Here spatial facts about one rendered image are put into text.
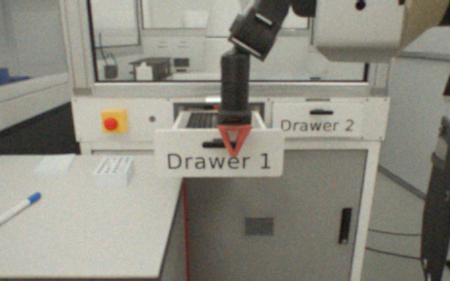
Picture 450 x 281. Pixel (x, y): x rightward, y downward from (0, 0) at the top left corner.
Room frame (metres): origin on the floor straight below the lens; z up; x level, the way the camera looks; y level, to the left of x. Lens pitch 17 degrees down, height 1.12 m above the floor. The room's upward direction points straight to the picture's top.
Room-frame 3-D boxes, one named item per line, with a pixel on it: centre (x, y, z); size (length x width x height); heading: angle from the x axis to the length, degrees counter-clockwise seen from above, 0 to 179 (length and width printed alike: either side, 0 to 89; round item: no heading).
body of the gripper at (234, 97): (0.66, -0.02, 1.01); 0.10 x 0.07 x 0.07; 0
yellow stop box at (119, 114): (1.01, 0.34, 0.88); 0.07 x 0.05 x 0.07; 91
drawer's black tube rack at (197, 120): (0.91, 0.01, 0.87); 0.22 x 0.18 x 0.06; 1
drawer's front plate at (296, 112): (1.04, -0.30, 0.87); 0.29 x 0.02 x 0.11; 91
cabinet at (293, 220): (1.52, -0.03, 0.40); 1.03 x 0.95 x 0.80; 91
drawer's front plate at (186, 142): (0.71, 0.01, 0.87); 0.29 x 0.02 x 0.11; 91
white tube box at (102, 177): (0.83, 0.29, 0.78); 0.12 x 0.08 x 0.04; 6
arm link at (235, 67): (0.67, -0.02, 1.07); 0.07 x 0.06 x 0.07; 2
